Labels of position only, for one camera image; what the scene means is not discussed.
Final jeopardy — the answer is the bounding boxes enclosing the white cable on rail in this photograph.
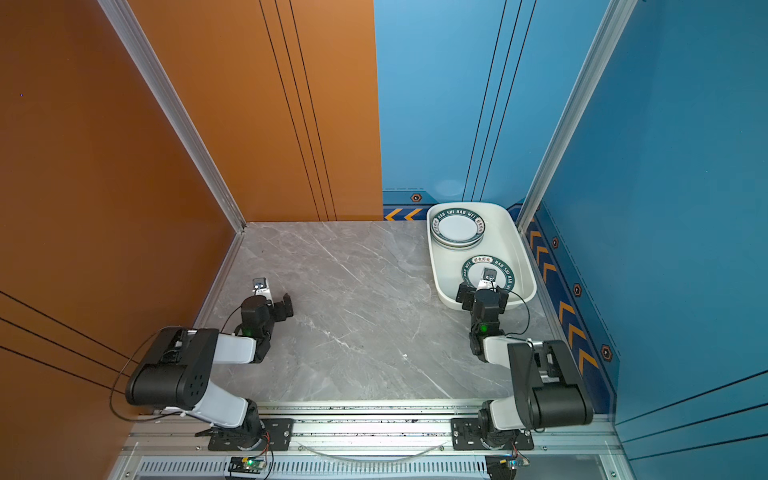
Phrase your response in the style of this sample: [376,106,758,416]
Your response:
[295,442,450,464]

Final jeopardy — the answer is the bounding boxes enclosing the right circuit board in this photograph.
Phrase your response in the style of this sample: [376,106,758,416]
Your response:
[485,455,530,480]

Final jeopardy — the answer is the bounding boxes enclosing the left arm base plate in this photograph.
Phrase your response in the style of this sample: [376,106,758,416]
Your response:
[207,418,295,453]

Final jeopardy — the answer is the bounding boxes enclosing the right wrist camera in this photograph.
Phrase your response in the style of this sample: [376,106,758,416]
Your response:
[482,268,497,286]

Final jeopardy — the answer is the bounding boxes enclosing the circuit board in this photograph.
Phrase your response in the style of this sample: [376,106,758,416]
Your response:
[226,456,269,479]
[485,455,530,480]

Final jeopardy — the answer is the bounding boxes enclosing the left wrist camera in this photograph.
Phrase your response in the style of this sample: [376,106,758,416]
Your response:
[252,277,272,301]

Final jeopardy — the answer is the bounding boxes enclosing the left circuit board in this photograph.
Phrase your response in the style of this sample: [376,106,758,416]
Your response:
[226,456,269,479]

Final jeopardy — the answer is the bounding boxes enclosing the aluminium rail frame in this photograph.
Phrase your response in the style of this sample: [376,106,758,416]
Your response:
[109,399,633,479]

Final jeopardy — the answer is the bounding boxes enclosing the white plastic bin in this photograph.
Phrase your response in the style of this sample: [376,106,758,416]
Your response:
[427,202,537,310]

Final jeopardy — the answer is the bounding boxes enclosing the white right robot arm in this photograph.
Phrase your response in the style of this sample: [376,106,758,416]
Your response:
[456,280,594,449]

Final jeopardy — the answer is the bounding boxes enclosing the green lettered plate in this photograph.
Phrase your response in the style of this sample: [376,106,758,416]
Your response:
[429,204,487,248]
[461,255,516,291]

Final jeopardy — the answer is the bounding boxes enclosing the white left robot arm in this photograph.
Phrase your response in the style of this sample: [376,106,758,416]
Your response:
[125,289,294,451]

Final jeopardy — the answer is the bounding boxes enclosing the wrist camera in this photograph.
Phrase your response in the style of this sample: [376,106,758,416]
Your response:
[482,268,497,286]
[252,277,272,301]

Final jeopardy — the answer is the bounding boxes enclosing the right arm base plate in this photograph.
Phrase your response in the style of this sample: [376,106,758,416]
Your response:
[450,417,535,451]

